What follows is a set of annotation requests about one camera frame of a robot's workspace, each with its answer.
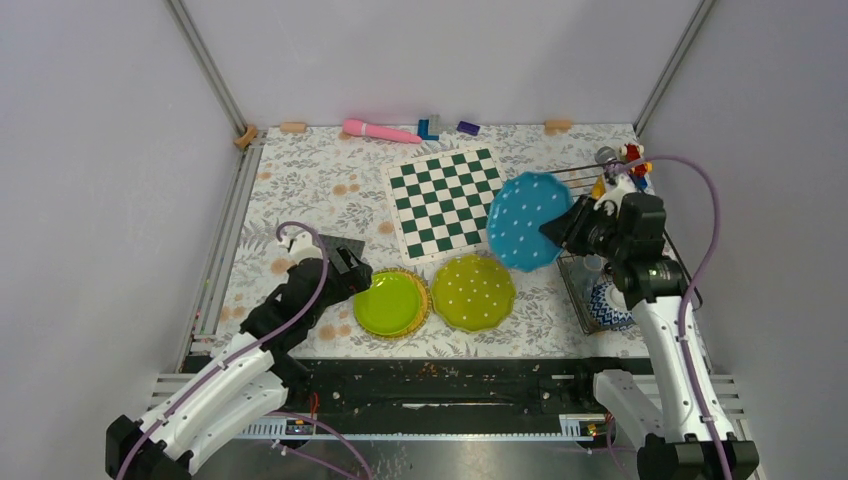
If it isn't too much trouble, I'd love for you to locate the blue white patterned bowl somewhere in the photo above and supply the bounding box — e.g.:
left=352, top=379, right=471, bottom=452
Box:
left=588, top=281, right=635, bottom=331

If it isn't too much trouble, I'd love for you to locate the purple brick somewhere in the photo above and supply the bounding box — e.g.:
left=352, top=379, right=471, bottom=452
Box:
left=456, top=121, right=481, bottom=136

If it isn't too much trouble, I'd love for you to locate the tan wooden block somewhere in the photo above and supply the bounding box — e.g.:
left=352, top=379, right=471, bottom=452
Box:
left=544, top=119, right=574, bottom=135
left=279, top=122, right=308, bottom=134

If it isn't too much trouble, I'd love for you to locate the blue L-shaped block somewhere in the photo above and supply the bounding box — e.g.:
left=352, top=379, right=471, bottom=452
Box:
left=417, top=119, right=439, bottom=141

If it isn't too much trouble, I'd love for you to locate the blue dotted plate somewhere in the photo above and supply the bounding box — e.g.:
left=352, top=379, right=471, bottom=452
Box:
left=486, top=171, right=573, bottom=272

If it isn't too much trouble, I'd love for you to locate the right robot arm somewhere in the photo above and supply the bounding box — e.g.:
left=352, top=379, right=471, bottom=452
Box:
left=539, top=192, right=760, bottom=479

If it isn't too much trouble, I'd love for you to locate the dark grey building baseplate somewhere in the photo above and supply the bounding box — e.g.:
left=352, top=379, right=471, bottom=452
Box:
left=319, top=234, right=365, bottom=263

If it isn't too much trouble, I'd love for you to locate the red yellow toy figure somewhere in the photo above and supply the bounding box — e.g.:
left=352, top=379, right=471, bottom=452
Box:
left=619, top=143, right=653, bottom=179

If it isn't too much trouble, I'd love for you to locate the corner wooden block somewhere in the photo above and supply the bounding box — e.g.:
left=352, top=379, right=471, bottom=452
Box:
left=233, top=124, right=258, bottom=150

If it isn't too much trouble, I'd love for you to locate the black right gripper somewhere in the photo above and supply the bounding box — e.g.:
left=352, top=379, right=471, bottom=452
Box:
left=537, top=193, right=630, bottom=263

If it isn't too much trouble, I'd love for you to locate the woven bamboo tray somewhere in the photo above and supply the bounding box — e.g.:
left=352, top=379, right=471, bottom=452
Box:
left=360, top=266, right=433, bottom=342

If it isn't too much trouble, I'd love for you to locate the grey block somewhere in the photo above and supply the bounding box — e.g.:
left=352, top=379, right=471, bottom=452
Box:
left=427, top=114, right=443, bottom=136

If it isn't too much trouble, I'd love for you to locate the left tan wooden block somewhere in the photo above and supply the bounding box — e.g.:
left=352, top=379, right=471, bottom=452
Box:
left=279, top=122, right=308, bottom=134

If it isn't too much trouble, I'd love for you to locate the yellow dotted plate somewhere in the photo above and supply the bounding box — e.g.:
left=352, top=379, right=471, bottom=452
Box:
left=589, top=176, right=606, bottom=200

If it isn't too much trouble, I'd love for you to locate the pink wand massager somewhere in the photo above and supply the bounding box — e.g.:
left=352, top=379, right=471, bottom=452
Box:
left=342, top=119, right=422, bottom=144

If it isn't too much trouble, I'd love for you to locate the green white chessboard mat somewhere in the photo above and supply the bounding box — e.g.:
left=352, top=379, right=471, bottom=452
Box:
left=381, top=145, right=506, bottom=266

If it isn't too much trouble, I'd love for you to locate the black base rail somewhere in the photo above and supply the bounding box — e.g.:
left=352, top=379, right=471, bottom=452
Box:
left=283, top=357, right=652, bottom=435

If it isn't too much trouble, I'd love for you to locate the lime green plate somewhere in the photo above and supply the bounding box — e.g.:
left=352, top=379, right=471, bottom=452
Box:
left=352, top=270, right=425, bottom=338

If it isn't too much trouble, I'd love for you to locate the olive green dotted plate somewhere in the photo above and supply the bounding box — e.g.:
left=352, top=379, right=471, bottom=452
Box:
left=430, top=254, right=516, bottom=333

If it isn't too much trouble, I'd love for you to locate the floral table mat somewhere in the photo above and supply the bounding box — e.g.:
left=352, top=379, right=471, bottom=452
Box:
left=214, top=124, right=647, bottom=358

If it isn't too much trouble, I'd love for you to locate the right tan wooden block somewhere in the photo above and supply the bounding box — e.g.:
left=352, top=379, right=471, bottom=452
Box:
left=544, top=119, right=574, bottom=135

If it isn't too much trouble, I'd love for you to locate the clear plastic cup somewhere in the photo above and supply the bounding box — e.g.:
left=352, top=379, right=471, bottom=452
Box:
left=568, top=255, right=604, bottom=302

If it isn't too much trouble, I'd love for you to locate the black wire dish rack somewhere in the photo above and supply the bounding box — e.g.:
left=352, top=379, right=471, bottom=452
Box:
left=539, top=162, right=703, bottom=333

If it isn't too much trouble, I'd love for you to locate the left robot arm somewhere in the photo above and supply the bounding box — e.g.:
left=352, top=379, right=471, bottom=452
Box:
left=105, top=246, right=373, bottom=479

